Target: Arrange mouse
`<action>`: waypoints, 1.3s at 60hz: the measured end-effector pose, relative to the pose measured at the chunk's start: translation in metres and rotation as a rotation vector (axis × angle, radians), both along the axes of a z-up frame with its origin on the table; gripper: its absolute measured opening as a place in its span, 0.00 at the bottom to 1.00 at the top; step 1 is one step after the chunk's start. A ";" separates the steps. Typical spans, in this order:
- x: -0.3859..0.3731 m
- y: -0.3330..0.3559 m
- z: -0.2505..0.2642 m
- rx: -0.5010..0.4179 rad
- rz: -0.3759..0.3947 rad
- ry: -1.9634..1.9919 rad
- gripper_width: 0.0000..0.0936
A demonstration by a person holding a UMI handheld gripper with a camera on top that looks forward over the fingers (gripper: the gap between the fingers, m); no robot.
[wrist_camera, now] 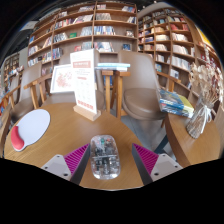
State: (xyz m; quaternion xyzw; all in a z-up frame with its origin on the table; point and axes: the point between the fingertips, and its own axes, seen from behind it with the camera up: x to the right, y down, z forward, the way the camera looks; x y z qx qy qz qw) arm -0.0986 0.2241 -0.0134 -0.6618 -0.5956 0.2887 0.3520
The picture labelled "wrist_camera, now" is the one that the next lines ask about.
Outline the distant wooden bookshelf unit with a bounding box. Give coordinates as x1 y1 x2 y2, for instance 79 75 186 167
1 52 21 79

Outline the glass vase dried flowers ribbon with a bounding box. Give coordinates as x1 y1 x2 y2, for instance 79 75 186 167
185 63 224 139

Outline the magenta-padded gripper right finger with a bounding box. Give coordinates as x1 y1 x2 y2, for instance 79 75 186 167
131 143 183 186

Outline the tall wooden bookshelf unit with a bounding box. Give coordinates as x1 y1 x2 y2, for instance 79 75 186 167
137 8 224 104

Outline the white framed flower picture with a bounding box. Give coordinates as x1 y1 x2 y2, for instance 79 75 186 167
49 63 75 94

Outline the yellow wall poster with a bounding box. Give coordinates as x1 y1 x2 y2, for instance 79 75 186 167
196 28 215 52

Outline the stack of colourful books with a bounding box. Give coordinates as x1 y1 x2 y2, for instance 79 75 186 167
158 89 195 119

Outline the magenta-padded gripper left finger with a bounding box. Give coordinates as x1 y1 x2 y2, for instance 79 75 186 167
41 143 92 185

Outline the wide wooden bookshelf unit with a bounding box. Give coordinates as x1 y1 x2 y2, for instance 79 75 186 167
26 1 139 76

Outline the transparent computer mouse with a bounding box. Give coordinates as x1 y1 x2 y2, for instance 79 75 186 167
89 134 121 181

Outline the round wooden side table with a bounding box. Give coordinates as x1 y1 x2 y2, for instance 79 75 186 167
164 106 223 168
0 106 13 158

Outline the white mouse pad red wrist-rest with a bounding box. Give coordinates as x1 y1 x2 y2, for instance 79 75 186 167
9 108 52 153

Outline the brown padded wooden armchair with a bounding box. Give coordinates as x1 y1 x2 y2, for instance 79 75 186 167
36 49 116 112
114 49 183 122
1 74 22 111
9 61 46 123

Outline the white red sign wooden base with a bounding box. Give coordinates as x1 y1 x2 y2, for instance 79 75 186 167
69 48 102 122

